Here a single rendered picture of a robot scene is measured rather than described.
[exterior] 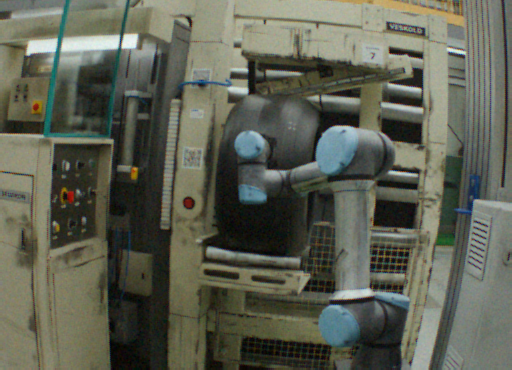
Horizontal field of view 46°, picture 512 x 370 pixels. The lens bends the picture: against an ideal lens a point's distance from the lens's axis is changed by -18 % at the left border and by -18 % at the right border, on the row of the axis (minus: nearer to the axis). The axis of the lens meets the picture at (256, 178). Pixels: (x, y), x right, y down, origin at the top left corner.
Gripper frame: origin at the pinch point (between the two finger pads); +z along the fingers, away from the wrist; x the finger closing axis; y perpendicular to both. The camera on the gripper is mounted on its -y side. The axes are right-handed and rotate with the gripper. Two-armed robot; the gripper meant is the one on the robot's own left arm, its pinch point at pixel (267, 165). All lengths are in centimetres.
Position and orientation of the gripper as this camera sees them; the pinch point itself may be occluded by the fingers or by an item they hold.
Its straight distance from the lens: 227.8
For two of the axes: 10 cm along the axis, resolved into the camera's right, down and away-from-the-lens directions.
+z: 1.7, 0.9, 9.8
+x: -9.8, -1.0, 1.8
